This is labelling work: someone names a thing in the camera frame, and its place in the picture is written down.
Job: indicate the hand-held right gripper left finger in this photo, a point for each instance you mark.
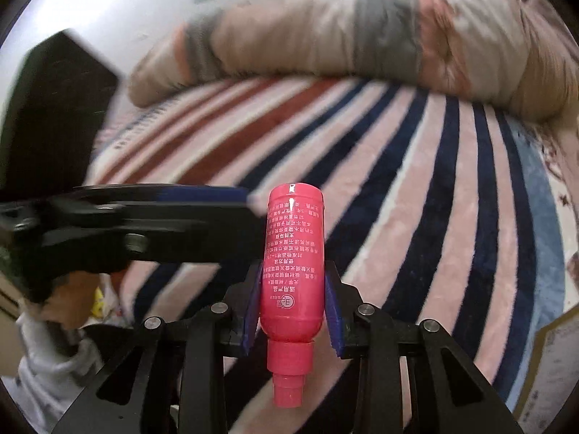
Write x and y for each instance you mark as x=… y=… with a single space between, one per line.
x=252 y=321

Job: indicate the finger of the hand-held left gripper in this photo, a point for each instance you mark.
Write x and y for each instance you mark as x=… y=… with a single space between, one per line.
x=203 y=195
x=203 y=235

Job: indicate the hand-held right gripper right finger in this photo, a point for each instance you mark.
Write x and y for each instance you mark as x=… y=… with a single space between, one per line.
x=335 y=325

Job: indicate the pink plastic bottle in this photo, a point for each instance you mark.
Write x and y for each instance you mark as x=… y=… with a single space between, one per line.
x=291 y=257

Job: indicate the brown cardboard box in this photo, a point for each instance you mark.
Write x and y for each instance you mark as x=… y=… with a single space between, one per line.
x=552 y=370

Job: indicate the person's left hand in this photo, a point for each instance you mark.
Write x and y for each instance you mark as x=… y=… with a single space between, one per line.
x=72 y=294

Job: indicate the striped pink blanket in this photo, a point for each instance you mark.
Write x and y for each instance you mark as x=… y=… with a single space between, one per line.
x=407 y=167

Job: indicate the rolled pink grey duvet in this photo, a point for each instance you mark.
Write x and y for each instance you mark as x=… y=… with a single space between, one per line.
x=316 y=31

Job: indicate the printed bed sheet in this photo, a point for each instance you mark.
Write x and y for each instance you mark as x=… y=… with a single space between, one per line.
x=547 y=190

